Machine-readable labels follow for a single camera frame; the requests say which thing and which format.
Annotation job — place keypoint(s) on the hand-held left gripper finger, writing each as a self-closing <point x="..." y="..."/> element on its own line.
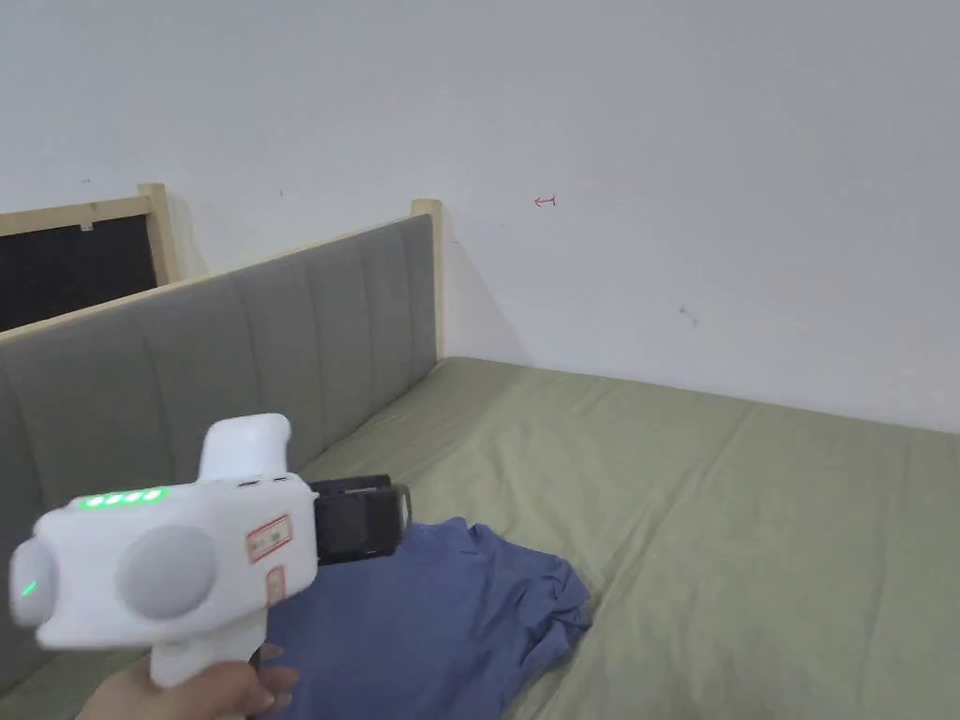
<point x="406" y="510"/>

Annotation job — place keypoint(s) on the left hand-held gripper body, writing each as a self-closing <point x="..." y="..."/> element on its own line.
<point x="187" y="547"/>

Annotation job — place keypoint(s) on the person's left hand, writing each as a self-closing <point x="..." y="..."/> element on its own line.
<point x="187" y="694"/>

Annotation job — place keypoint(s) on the dark blue shirt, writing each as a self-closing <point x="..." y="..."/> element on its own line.
<point x="420" y="622"/>

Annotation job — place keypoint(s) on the grey padded headboard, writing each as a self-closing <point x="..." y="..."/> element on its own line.
<point x="187" y="360"/>

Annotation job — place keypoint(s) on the wood-framed black board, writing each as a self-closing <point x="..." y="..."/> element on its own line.
<point x="75" y="262"/>

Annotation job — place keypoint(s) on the bed with pale green sheet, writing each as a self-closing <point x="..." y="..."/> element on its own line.
<point x="735" y="540"/>

